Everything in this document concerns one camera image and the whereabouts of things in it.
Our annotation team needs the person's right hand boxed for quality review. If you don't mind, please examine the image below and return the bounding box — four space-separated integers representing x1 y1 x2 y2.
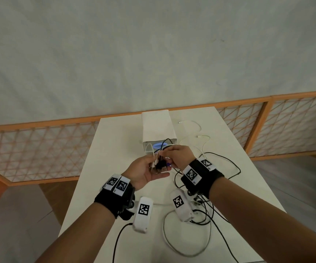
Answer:
158 145 197 172

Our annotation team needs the person's left hand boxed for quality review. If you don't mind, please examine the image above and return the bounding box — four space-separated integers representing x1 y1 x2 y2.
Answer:
121 155 171 191

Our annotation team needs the bundle of cable plugs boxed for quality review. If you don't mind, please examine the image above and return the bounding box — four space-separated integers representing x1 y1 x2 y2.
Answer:
150 153 173 173

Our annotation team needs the person's left forearm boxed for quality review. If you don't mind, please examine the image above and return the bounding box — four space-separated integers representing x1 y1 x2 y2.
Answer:
35 202 117 263

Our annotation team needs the person's right forearm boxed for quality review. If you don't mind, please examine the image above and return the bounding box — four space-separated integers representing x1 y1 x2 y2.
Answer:
209 177 316 263

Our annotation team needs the white paper bag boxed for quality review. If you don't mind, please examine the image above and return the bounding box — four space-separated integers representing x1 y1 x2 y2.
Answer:
141 109 178 155

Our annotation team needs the orange lattice fence panel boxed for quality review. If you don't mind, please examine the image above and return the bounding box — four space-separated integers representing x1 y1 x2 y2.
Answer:
216 97 273 156
246 90 316 162
0 114 101 187

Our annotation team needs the white wrist camera with marker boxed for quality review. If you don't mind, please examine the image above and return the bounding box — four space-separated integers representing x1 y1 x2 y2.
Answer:
170 188 197 223
132 197 154 234

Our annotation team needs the thin white cable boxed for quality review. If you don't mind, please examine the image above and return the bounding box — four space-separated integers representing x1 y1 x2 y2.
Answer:
179 135 211 159
178 120 202 135

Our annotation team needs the black wrist strap with markers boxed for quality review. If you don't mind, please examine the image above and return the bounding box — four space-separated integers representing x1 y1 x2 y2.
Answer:
94 174 136 220
180 158 225 200

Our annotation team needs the grey looped cable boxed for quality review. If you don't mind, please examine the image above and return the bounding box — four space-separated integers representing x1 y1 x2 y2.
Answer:
162 209 212 257

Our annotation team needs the long black cable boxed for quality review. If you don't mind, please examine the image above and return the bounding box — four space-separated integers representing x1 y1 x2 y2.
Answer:
174 152 241 225

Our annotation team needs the black camera cable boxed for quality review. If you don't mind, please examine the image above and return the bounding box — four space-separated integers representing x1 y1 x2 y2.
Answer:
112 223 134 263
191 201 240 263

